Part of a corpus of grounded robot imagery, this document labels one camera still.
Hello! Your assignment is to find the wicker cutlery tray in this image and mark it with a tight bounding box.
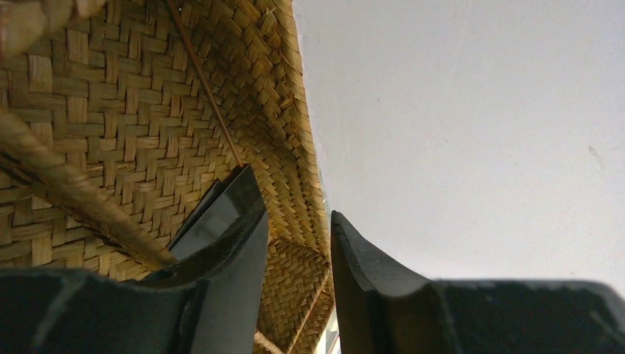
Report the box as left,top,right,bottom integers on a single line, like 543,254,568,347
1,1,335,353

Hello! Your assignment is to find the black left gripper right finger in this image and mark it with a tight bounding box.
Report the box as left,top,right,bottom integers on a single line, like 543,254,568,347
331,212,624,353

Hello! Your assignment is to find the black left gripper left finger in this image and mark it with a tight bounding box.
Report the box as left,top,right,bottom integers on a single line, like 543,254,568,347
1,212,268,353

